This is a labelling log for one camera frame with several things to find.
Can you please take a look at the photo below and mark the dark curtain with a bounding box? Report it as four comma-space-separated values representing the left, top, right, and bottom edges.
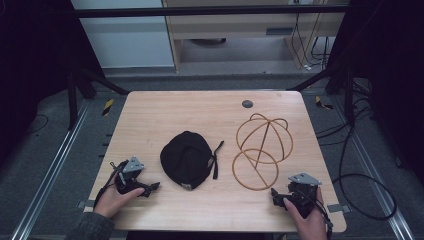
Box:
0, 0, 105, 168
328, 0, 424, 188

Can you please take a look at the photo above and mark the black metal frame stand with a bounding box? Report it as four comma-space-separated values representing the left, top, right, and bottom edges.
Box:
286, 64, 357, 127
65, 65, 130, 132

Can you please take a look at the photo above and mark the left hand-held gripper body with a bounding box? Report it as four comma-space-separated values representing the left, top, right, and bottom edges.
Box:
114, 155, 148, 196

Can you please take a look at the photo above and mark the person's left hand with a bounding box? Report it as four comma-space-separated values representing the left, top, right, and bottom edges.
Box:
93, 177, 146, 220

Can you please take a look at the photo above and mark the black horizontal frame bar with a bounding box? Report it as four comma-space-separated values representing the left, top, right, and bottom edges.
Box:
70, 4, 350, 19

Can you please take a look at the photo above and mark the golden wire hat stand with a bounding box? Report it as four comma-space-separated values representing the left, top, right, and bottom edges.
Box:
231, 112, 295, 192

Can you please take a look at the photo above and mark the light wooden desk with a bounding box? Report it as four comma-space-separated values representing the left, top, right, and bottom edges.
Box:
161, 0, 350, 73

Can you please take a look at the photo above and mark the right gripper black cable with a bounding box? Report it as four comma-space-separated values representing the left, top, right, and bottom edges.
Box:
299, 189, 334, 240

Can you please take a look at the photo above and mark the white cabinet panel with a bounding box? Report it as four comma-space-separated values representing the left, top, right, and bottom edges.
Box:
70, 0, 175, 69

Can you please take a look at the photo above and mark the black cap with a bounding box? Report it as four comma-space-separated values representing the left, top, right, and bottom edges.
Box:
159, 130, 225, 192

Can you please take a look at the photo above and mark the grey metal table bracket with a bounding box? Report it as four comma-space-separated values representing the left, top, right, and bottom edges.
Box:
76, 199, 96, 210
326, 203, 352, 214

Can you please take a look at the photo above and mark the thin black floor cable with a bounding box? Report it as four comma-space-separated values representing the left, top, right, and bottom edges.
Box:
23, 113, 50, 136

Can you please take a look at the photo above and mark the black looped floor cable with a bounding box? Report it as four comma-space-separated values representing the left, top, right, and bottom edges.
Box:
314, 78, 398, 222

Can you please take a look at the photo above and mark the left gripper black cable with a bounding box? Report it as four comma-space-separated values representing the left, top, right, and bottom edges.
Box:
93, 161, 130, 208

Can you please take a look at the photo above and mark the yellow black tape strip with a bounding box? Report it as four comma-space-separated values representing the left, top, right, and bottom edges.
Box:
101, 98, 115, 117
314, 95, 334, 111

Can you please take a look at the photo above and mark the aluminium floor rail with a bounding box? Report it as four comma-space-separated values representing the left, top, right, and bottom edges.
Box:
10, 99, 92, 240
328, 95, 417, 240

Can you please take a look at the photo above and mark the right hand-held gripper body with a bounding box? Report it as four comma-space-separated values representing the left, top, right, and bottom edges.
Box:
282, 172, 323, 220

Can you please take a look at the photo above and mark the person's right hand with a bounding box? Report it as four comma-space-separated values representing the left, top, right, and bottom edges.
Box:
282, 186, 330, 240

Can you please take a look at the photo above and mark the bundle of hanging cables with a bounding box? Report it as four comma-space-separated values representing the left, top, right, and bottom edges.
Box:
290, 2, 332, 72

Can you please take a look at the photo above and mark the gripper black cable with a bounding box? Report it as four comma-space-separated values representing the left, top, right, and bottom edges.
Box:
93, 161, 130, 208
299, 189, 334, 240

